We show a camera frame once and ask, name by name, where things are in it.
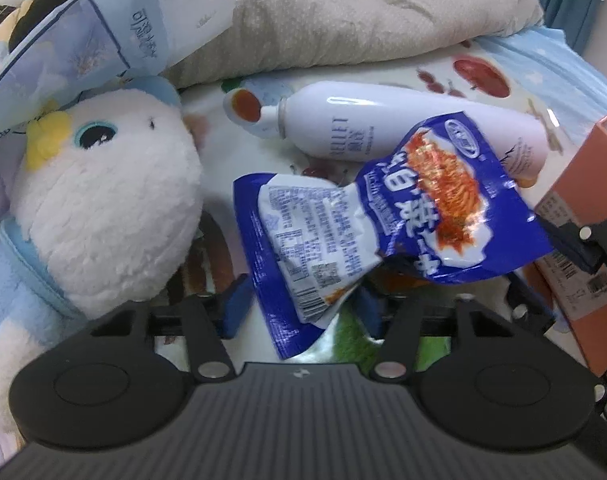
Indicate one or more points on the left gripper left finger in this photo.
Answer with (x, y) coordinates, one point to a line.
(204, 321)

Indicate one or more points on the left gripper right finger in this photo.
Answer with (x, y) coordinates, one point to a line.
(415, 330)

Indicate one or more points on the blue kimchi snack packet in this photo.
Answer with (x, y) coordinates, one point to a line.
(441, 201)

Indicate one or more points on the pink box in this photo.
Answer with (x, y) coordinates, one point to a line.
(576, 209)

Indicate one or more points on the white blue plush bird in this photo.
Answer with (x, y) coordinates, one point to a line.
(103, 206)

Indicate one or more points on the white spray bottle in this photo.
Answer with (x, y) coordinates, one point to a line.
(355, 122)

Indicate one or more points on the grey duvet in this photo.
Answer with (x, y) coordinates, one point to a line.
(268, 35)

